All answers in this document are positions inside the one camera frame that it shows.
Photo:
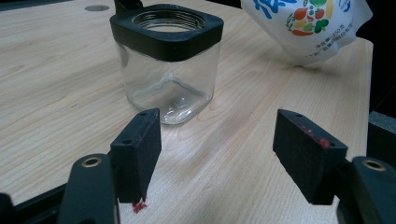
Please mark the white printed refill pouch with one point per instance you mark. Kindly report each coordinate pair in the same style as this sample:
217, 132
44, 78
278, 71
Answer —
311, 31

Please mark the red paste smear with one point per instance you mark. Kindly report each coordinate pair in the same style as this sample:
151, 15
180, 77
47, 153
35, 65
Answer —
139, 207

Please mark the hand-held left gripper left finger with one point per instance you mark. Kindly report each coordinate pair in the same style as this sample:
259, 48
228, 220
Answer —
137, 158

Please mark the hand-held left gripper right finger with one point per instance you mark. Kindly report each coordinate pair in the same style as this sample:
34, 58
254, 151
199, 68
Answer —
308, 158

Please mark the square glass jar black lid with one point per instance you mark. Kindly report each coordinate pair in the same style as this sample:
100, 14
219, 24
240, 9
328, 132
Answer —
168, 43

